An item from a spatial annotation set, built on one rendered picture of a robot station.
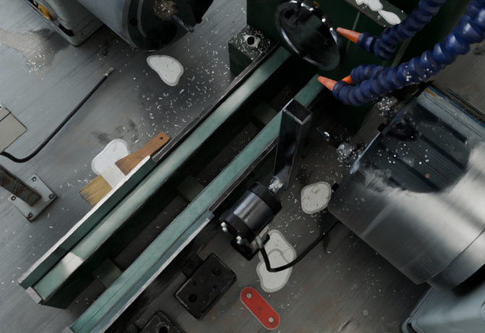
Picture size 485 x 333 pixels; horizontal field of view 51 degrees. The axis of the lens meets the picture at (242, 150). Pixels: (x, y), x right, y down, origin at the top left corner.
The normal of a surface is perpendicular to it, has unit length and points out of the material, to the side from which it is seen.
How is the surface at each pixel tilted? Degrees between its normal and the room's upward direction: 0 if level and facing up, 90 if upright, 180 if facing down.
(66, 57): 0
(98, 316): 0
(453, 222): 36
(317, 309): 0
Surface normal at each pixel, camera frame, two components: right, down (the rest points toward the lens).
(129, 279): -0.01, -0.37
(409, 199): -0.43, 0.16
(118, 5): -0.60, 0.44
